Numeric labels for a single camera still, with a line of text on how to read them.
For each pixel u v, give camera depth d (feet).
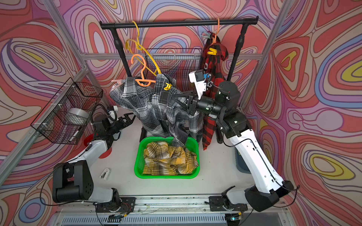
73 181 1.39
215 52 1.89
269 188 1.22
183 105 1.63
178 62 3.14
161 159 2.65
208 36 2.34
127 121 2.46
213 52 1.91
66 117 2.36
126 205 2.37
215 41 2.06
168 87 1.59
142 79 1.69
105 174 2.69
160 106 1.84
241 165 2.67
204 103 1.53
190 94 1.56
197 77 1.43
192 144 2.88
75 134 2.36
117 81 1.80
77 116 2.31
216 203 2.41
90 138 2.81
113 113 2.37
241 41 2.05
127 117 2.48
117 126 2.44
